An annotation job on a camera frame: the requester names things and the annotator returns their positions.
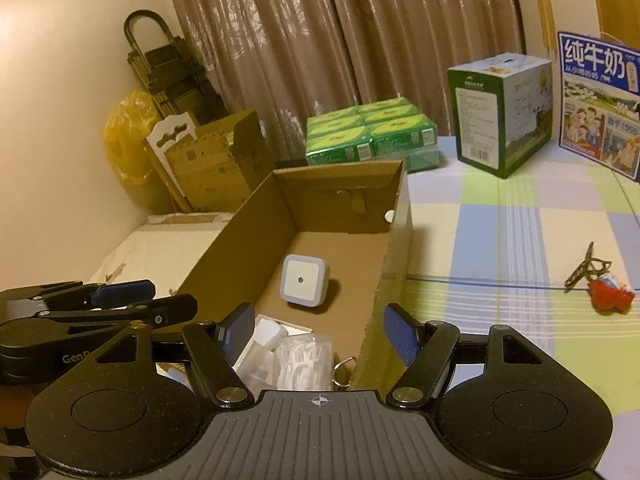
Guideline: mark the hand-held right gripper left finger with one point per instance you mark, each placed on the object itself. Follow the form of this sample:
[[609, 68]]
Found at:
[[237, 332]]

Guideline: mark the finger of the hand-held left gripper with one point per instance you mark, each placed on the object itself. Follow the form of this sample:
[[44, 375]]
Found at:
[[150, 310], [125, 291]]

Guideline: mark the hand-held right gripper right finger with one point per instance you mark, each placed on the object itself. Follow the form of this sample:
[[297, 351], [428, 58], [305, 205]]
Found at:
[[402, 335]]

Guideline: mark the small white block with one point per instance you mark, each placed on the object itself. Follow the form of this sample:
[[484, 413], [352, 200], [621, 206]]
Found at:
[[267, 332]]

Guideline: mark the clear pack of floss picks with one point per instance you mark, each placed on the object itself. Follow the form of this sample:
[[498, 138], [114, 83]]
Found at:
[[305, 360]]

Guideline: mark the white square plug night light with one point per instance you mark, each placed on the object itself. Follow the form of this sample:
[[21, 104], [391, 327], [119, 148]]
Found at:
[[305, 280]]

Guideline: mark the brown cardboard box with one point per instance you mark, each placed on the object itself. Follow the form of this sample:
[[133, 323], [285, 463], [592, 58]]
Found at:
[[320, 210]]

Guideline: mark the checked bed sheet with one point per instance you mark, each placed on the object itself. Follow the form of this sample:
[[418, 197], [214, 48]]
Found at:
[[500, 240]]

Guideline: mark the yellow plastic bag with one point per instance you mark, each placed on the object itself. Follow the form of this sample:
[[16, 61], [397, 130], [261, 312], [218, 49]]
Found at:
[[127, 145]]

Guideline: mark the folded cardboard boxes pile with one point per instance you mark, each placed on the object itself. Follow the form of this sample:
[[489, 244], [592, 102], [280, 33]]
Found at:
[[215, 170]]

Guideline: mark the white carved board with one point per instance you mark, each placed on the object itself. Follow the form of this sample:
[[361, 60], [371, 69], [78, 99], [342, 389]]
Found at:
[[172, 132]]

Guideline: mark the green tissue multipack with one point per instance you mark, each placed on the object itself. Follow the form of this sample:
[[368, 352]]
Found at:
[[370, 130]]

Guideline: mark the red snack packet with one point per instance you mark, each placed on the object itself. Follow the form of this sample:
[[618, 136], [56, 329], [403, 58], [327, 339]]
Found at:
[[610, 297]]

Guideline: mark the black folding cart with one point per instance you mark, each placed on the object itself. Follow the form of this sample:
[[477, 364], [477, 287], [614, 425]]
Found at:
[[170, 70]]

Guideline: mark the green milk carton box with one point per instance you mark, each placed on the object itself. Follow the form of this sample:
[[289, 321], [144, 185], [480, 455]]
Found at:
[[495, 115]]

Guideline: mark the blue milk carton box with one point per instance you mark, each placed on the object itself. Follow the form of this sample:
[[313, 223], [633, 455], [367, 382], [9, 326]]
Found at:
[[600, 105]]

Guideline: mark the brown patterned curtain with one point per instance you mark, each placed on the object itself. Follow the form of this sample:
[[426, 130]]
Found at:
[[325, 35]]

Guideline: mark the wooden stick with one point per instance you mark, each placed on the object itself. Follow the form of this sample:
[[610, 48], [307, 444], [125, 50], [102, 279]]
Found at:
[[545, 20]]

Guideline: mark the wooden headboard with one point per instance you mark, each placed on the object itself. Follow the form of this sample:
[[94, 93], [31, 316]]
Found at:
[[615, 0]]

